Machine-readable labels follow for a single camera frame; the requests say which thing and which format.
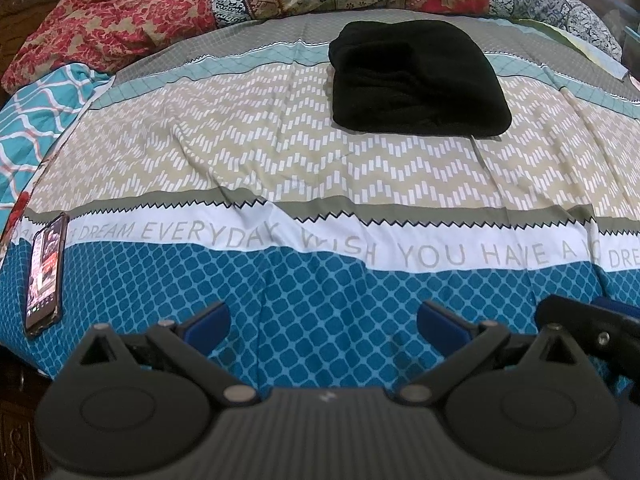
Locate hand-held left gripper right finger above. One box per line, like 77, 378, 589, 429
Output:
399, 300, 582, 406

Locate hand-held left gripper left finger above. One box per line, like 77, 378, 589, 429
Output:
76, 301, 262, 406

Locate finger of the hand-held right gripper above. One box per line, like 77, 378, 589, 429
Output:
534, 294, 640, 378

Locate black pants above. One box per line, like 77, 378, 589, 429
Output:
328, 20, 512, 138

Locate smartphone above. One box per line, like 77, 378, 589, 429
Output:
24, 212, 70, 339

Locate patterned bedsheet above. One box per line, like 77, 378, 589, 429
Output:
0, 10, 640, 401

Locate teal lattice pattern pillow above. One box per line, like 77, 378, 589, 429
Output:
0, 62, 112, 231

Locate red floral patchwork quilt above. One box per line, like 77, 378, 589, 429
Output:
0, 0, 623, 93

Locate wooden headboard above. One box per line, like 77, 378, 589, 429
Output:
0, 0, 66, 96

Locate wooden bed side rail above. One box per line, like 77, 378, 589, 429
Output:
0, 347, 57, 480

